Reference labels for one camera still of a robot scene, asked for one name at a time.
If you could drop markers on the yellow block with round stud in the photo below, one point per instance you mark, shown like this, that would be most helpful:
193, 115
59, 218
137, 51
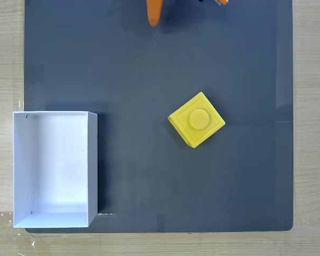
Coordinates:
198, 120

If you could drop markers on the white open cardboard box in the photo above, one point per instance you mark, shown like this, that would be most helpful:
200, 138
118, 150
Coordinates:
56, 165

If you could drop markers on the dark grey work mat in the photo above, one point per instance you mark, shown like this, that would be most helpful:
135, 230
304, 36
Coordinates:
149, 80

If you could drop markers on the clear tape piece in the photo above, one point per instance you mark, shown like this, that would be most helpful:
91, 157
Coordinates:
2, 226

